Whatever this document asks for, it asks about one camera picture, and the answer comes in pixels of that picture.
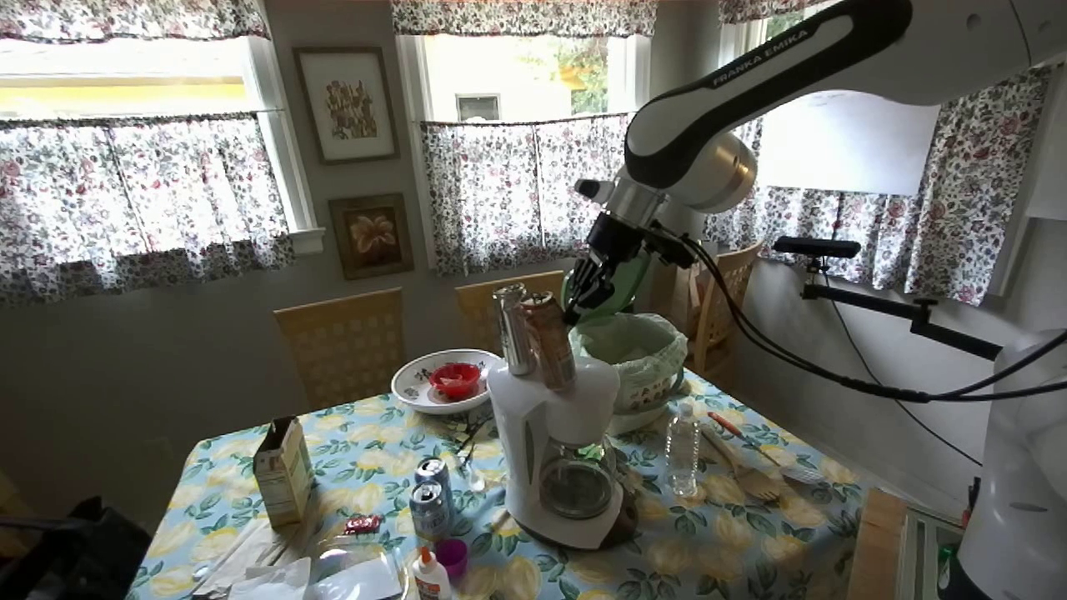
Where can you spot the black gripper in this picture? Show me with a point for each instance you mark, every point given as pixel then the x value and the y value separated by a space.
pixel 613 271

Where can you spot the copper metal can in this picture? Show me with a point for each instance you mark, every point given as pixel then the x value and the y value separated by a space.
pixel 547 338

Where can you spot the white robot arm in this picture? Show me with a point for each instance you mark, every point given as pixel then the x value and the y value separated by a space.
pixel 681 152

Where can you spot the white bin liner bag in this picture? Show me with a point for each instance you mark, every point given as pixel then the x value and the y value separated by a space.
pixel 644 347

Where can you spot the middle floral curtain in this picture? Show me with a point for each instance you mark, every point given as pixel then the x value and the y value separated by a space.
pixel 503 195

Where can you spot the floral curtain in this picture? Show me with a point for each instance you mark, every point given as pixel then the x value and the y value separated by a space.
pixel 503 195
pixel 125 204
pixel 938 241

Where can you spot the right wooden chair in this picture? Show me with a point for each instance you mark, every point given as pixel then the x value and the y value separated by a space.
pixel 707 298

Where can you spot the red bowl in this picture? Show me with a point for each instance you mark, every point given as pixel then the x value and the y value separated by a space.
pixel 455 381

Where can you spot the white floral plate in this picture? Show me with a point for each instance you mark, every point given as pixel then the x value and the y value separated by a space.
pixel 412 381

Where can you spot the clear plastic water bottle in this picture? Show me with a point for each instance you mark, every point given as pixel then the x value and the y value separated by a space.
pixel 684 450

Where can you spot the white coffee maker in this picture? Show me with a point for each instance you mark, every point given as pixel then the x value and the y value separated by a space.
pixel 553 487

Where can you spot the lower framed flower picture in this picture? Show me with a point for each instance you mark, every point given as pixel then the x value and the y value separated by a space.
pixel 372 235

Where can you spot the framed flower picture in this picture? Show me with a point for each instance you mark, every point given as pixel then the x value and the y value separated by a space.
pixel 372 235
pixel 349 104

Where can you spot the wooden spatula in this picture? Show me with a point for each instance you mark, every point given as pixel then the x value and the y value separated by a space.
pixel 750 476

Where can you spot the floral yellow tablecloth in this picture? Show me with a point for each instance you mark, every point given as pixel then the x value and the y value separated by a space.
pixel 721 544

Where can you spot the left wooden chair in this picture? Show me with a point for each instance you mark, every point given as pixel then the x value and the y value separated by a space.
pixel 344 347

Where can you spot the small silver can on table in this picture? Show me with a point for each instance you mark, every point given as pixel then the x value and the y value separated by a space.
pixel 431 502

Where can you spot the upper framed flower picture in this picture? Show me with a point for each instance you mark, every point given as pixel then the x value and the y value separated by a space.
pixel 349 104

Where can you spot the purple small cup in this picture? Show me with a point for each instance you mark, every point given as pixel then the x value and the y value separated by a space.
pixel 455 553

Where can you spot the white glue bottle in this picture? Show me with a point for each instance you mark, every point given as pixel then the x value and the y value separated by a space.
pixel 431 577

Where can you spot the right floral curtain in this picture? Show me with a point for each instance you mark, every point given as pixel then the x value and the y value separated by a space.
pixel 938 241

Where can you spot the green carton box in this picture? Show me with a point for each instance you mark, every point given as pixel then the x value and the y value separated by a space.
pixel 283 467

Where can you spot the clear plastic bag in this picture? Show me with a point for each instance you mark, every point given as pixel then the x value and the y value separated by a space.
pixel 336 574

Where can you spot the left floral curtain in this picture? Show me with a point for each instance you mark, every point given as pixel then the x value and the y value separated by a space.
pixel 125 204

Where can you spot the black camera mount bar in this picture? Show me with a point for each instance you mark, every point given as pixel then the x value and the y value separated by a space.
pixel 915 312

